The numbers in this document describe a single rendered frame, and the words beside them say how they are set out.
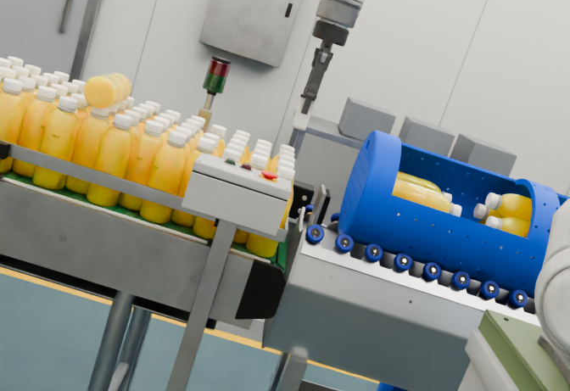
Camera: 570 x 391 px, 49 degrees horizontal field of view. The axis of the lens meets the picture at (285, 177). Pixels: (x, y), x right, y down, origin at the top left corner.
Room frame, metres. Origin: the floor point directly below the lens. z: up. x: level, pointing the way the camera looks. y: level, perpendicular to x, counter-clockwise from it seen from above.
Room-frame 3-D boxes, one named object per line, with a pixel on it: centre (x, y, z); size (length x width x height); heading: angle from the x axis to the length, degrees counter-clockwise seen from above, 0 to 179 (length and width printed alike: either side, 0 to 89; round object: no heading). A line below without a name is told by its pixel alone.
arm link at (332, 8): (1.39, 0.00, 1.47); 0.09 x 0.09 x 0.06
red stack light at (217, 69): (1.90, 0.29, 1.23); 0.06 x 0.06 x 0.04
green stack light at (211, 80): (1.90, 0.29, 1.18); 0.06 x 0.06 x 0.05
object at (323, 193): (1.56, -0.11, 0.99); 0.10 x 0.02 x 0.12; 3
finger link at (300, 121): (1.36, 0.01, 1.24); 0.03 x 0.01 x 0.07; 93
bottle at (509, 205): (1.58, -0.62, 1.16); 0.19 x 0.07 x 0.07; 93
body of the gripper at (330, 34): (1.39, 0.00, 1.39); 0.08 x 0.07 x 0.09; 3
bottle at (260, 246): (1.39, 0.00, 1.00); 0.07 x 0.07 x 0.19
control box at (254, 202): (1.26, 0.08, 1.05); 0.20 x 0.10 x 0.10; 93
